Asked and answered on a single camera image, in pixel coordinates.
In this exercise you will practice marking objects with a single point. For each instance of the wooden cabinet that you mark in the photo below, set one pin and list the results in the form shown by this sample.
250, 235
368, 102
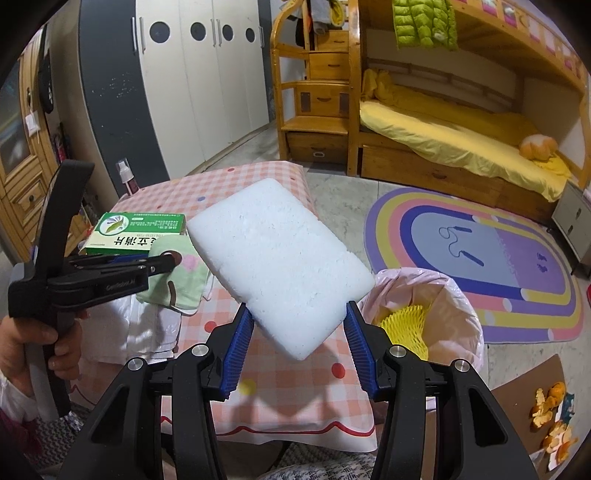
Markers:
23, 161

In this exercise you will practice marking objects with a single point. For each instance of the yellow foam fruit net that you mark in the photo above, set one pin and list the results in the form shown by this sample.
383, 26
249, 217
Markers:
404, 330

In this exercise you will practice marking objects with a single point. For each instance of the wooden stair drawers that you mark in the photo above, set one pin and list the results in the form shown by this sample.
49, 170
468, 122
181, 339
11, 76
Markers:
318, 97

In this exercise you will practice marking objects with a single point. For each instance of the grey patterned cloth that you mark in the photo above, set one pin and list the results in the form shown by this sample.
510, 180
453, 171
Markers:
323, 468

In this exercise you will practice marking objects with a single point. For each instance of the brown cardboard sheet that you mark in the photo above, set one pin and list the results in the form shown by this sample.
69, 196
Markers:
512, 406

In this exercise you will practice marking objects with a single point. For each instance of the trash bin with pink bag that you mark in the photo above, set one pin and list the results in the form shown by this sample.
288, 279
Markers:
461, 323

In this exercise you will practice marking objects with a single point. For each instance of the pink metal bottle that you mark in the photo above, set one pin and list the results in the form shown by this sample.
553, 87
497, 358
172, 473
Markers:
128, 177

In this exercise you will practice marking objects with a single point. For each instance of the grey nightstand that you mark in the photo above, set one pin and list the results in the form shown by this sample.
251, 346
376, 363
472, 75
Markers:
572, 221

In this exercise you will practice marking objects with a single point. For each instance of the green printed towel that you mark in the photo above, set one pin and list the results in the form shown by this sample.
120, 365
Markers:
184, 281

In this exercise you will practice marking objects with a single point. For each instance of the green medicine box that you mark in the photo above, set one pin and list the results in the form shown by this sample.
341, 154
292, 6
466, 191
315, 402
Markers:
134, 226

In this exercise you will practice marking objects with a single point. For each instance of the person's left hand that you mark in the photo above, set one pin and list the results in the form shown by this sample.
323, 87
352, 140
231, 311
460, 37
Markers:
27, 341

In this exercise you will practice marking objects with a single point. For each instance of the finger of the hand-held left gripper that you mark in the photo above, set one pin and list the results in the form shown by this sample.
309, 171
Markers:
127, 261
159, 267

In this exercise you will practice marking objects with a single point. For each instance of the white foam block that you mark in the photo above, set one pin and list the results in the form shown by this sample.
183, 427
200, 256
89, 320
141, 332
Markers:
277, 258

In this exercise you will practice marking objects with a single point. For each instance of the yellow bed sheet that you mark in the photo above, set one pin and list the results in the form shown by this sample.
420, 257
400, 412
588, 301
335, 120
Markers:
461, 138

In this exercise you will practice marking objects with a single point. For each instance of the rainbow rug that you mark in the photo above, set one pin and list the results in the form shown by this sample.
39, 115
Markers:
466, 240

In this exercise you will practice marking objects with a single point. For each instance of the green quilted blanket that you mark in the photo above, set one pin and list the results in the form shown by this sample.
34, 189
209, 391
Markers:
422, 23

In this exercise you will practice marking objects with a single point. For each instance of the wooden bunk bed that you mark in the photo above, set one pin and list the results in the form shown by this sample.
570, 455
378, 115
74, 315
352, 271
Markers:
503, 55

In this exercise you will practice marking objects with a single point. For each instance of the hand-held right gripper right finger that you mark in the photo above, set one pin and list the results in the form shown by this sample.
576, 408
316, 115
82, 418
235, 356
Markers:
360, 350

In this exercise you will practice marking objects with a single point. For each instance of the white plastic bag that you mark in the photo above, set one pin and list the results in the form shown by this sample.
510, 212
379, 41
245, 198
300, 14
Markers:
138, 332

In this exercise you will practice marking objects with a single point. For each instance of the orange and white plush toy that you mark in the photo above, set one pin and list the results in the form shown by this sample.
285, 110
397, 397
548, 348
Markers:
538, 146

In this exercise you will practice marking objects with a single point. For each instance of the orange peel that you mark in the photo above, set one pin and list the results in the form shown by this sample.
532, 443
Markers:
542, 408
558, 441

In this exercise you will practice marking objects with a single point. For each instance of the white wardrobe with round holes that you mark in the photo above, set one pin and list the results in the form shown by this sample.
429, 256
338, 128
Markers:
184, 83

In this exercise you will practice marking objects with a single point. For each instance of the clothes pile on stairs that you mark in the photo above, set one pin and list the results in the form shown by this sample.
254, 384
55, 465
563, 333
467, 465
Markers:
323, 14

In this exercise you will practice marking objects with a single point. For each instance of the person's left forearm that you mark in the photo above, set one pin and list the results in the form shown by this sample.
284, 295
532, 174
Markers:
9, 415

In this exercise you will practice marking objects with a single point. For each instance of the pink checked tablecloth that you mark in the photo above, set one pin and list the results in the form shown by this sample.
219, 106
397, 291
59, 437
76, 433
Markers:
286, 392

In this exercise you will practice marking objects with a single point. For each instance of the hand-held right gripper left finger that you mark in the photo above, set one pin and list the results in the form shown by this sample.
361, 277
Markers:
235, 355

